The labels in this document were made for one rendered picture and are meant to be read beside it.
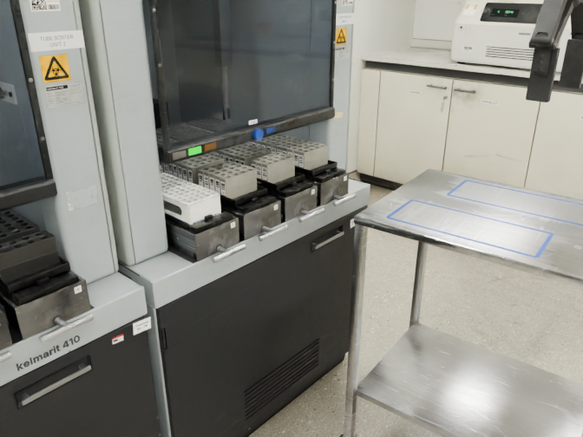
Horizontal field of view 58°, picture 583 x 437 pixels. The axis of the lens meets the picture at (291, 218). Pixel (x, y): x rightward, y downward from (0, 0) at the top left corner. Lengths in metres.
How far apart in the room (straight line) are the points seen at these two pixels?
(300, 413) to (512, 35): 2.27
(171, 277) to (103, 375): 0.25
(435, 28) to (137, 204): 3.21
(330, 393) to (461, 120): 1.98
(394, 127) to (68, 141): 2.76
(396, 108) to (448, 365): 2.20
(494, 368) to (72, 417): 1.17
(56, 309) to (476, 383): 1.15
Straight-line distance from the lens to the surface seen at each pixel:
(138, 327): 1.23
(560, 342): 2.46
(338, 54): 1.64
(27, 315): 1.09
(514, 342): 2.39
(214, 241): 1.28
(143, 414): 1.37
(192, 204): 1.25
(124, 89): 1.16
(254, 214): 1.35
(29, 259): 1.13
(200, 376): 1.44
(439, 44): 4.10
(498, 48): 3.26
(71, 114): 1.11
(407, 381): 1.64
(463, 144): 3.41
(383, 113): 3.66
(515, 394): 1.69
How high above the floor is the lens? 1.33
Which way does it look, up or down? 24 degrees down
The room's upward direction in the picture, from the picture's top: straight up
